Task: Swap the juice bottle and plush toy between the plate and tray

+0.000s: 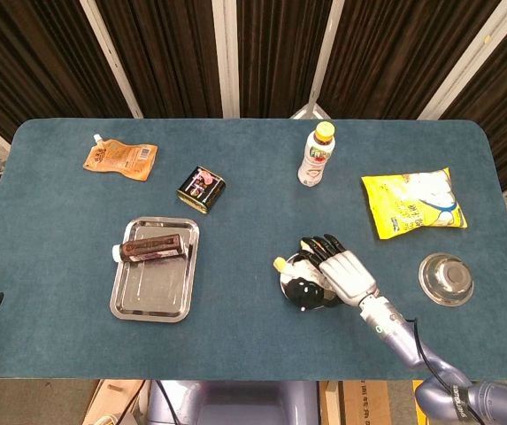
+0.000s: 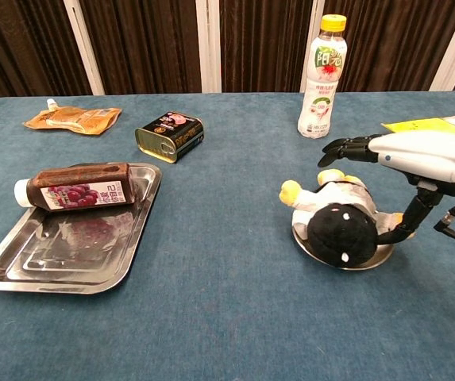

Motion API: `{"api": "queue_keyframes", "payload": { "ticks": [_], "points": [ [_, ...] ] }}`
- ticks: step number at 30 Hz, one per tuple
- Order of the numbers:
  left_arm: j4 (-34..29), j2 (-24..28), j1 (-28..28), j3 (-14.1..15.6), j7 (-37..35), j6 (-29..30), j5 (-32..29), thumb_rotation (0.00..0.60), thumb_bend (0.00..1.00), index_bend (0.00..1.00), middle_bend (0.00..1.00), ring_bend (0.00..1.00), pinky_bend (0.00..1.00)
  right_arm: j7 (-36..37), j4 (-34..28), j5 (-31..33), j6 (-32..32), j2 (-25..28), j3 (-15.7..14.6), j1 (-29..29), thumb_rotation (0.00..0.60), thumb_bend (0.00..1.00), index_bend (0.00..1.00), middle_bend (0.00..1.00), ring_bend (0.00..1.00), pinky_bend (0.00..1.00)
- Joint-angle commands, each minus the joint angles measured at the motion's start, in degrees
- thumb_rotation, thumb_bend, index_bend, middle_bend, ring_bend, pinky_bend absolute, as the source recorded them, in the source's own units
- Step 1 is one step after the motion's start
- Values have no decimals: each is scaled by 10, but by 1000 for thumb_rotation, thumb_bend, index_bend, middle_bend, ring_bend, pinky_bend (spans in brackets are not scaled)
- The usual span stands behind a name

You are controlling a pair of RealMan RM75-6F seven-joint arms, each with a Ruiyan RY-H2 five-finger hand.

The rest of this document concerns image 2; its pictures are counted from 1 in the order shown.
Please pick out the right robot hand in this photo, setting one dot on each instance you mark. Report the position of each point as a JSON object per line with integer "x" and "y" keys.
{"x": 429, "y": 158}

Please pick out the black white plush toy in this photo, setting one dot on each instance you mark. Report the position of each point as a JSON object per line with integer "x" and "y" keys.
{"x": 338, "y": 234}

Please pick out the yellow snack bag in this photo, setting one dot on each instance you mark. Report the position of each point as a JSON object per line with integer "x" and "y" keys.
{"x": 417, "y": 126}

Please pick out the round white plate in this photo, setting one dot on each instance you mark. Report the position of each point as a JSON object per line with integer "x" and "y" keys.
{"x": 370, "y": 260}

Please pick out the white drink bottle yellow cap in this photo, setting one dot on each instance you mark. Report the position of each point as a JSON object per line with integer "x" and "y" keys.
{"x": 322, "y": 79}

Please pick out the blue felt table cover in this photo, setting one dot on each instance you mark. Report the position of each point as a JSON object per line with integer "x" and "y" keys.
{"x": 227, "y": 317}

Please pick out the black tin can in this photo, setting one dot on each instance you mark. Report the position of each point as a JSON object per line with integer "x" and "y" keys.
{"x": 171, "y": 135}

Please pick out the dark brown pleated curtain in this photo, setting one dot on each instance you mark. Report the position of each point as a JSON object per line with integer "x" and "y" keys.
{"x": 151, "y": 43}

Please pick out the orange spout pouch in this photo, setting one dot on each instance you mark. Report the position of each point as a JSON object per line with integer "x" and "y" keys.
{"x": 76, "y": 119}

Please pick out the rectangular steel tray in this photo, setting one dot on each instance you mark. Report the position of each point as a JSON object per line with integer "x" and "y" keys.
{"x": 72, "y": 258}

